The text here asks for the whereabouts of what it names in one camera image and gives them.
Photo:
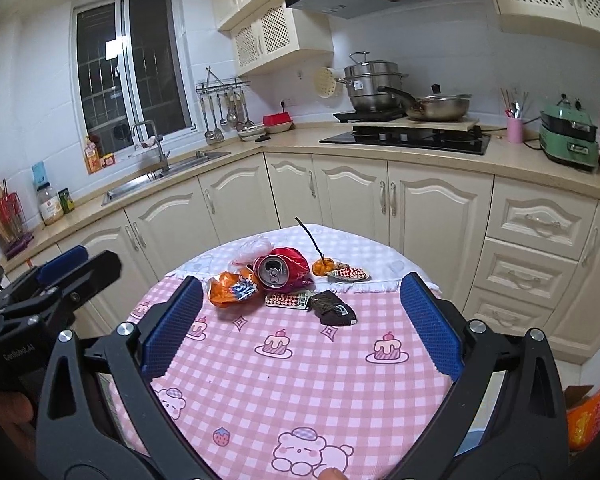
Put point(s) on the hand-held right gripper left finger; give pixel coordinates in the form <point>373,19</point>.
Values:
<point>175,330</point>

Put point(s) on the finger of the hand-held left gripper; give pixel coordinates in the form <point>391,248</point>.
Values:
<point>95,270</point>
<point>62,262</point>

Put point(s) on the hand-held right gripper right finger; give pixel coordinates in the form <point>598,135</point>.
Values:
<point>430,330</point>

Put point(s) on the orange snack bag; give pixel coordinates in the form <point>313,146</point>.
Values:
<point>227,290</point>

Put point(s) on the checkered snack wrapper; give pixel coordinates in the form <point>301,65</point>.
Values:
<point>285,300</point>
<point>347,273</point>

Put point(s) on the black snack wrapper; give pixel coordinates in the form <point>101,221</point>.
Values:
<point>332,307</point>

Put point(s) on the clear plastic bag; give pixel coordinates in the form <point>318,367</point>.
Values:
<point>250,250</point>

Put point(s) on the crushed red can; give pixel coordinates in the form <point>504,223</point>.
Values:
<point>275,270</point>

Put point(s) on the white trash bin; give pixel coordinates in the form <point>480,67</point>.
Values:
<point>475,440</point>

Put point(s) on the orange tangerine peel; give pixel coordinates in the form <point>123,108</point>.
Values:
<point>324,266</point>

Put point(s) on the thin black stick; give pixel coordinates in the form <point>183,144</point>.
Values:
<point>307,235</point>

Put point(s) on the person's left hand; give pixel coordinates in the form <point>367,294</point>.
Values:
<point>10,412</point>

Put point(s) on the person's right hand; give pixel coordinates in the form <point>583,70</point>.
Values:
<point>331,474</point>

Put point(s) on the glass jar white lid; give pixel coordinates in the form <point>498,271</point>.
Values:
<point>50,205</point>

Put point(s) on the small green bottle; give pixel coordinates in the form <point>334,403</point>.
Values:
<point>66,201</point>

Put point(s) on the small cream drawer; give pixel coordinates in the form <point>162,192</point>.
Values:
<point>510,317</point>

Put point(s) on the white checkered tablecloth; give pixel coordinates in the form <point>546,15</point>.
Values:
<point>380,260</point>

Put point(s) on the blue card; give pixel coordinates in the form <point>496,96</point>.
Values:
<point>39,172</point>

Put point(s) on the small brown scrap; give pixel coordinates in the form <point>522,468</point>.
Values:
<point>341,265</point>

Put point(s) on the small orange box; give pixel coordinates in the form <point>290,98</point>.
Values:
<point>109,160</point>

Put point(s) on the orange seasoning packet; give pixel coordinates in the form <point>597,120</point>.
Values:
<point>92,155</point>

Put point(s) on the medium cream drawer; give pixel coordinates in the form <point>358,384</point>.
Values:
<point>527,275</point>

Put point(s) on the steel sink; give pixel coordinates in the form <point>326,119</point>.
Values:
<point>160,176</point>

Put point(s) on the pink checkered tablecloth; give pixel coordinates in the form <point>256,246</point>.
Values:
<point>290,385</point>

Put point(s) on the steel faucet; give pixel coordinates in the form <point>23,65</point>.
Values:
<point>164,157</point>

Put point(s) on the cream base cabinets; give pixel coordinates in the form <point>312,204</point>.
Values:
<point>350,195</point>

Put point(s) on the large cream drawer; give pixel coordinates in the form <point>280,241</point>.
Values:
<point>542,217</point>

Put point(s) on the steel ladle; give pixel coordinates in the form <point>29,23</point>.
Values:
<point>208,134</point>

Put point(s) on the steel slotted spatula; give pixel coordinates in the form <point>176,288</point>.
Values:
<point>218,135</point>

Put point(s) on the orange cardboard box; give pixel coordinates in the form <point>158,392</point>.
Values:
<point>597,420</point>

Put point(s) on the black gas stove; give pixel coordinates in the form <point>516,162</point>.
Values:
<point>405,141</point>

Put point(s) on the steel spoon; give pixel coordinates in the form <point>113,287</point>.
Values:
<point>223,120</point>

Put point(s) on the kitchen window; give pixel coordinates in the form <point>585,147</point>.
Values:
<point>130,70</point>

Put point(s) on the white bowl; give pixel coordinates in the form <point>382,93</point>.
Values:
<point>250,134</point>

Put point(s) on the steel skimmer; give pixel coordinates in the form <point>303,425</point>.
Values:
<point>234,117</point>

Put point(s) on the pink utensil holder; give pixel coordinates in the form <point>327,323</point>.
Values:
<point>515,130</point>

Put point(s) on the steel frying pan with lid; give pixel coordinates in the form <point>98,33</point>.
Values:
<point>440,107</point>

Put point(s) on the black induction cooker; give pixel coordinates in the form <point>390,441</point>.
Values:
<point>360,116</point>

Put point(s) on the red container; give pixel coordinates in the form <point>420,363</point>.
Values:
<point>278,121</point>

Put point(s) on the green electric cooker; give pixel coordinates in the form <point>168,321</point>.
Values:
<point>567,137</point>

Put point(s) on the bunch of chopsticks and spoons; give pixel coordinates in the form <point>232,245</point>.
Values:
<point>515,105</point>

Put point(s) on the steel steamer pot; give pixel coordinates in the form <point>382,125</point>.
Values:
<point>372,85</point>

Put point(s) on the yellow round colander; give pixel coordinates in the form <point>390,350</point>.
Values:
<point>326,82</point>

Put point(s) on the wall utensil rack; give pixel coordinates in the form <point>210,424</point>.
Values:
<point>222,84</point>

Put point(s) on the wall outlet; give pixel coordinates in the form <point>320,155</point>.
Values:
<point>287,104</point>

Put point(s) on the cream lattice wall cabinet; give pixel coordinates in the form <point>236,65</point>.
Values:
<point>275,35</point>

